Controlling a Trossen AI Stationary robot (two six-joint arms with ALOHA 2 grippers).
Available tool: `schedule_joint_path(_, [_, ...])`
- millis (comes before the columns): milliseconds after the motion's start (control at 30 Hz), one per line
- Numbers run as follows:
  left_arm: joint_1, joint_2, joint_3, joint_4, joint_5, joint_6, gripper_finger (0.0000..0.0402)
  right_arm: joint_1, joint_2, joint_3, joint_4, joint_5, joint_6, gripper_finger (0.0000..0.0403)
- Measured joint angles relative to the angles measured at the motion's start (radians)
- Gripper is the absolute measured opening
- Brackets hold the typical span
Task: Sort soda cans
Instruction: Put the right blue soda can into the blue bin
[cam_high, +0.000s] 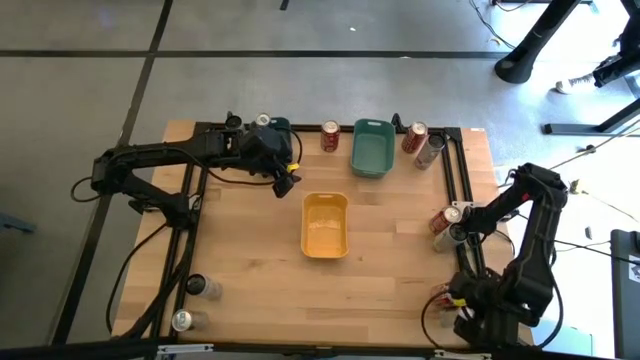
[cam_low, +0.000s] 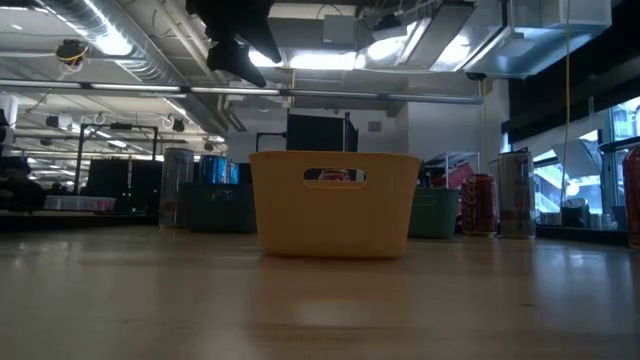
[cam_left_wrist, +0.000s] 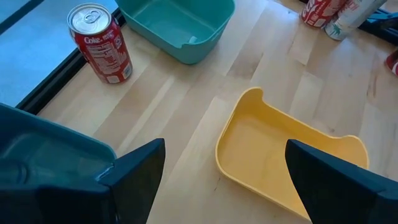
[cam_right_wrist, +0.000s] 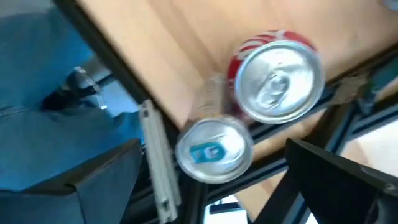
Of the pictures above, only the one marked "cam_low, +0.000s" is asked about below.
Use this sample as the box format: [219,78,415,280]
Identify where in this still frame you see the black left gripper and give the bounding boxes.
[185,0,283,89]

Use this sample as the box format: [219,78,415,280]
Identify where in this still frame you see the silver soda can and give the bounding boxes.
[158,147,195,230]
[498,151,537,240]

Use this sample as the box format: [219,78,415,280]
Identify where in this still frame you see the yellow plastic bin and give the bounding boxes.
[249,151,422,260]

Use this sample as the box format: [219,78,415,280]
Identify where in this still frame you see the green plastic bin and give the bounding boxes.
[408,187,462,240]

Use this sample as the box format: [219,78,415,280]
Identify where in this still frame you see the ceiling light panel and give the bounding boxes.
[288,49,359,71]
[248,48,287,69]

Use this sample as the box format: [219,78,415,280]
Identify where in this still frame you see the silver horizontal pipe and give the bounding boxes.
[0,78,485,105]

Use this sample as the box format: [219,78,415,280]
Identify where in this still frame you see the grey ceiling box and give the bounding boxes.
[322,14,357,45]

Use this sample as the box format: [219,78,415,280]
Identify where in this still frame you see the tall black cabinet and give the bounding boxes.
[286,112,359,153]

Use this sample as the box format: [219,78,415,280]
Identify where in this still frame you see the dark blue plastic bin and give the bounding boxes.
[179,182,257,234]

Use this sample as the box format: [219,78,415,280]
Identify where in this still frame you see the white flat tray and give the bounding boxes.
[44,195,117,212]

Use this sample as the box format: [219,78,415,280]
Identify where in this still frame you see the red and white box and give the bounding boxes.
[448,163,476,190]

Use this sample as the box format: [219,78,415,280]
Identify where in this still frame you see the black round bin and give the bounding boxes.
[562,198,589,229]

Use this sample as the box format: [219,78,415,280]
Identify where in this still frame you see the black ceiling cord reel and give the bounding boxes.
[55,39,90,69]

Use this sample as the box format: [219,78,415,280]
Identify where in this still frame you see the silver rectangular air duct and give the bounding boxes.
[429,0,614,81]

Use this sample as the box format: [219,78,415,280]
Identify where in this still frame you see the white wire shelf rack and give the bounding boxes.
[424,151,481,190]

